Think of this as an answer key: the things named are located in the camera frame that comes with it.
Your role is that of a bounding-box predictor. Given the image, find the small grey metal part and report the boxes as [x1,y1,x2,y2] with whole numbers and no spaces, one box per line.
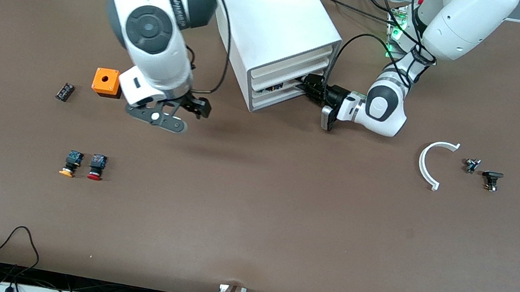
[462,156,482,176]

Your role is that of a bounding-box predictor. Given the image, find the thin black looped cable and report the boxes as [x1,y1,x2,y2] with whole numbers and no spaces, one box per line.
[0,223,44,272]

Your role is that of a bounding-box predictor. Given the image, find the red push button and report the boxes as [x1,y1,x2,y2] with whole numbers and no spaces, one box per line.
[86,153,108,182]

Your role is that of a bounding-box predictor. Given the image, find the white curved plastic arc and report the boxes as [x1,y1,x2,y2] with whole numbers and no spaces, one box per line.
[415,138,461,194]

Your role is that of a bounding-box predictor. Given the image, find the orange box with hole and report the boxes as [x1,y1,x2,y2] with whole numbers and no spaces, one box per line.
[90,67,124,99]

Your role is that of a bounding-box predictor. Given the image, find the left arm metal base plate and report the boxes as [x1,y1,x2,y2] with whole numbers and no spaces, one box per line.
[383,4,415,61]

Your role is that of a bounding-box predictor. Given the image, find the small black contact block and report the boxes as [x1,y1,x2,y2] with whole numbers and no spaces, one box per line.
[55,81,76,103]

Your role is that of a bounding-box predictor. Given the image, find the yellow push button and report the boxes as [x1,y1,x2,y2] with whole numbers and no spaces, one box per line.
[58,149,85,179]

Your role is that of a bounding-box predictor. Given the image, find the thick black table cable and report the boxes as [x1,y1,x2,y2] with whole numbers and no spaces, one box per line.
[313,0,405,29]

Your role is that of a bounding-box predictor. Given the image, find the small black bracket part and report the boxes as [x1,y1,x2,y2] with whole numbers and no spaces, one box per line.
[480,170,504,194]

